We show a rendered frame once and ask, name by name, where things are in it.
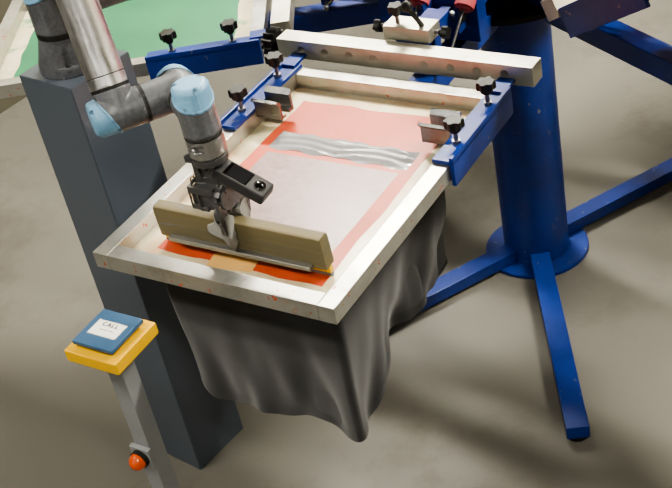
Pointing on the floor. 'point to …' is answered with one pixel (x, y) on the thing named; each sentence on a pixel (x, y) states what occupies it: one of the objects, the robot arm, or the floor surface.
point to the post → (133, 399)
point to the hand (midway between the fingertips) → (242, 239)
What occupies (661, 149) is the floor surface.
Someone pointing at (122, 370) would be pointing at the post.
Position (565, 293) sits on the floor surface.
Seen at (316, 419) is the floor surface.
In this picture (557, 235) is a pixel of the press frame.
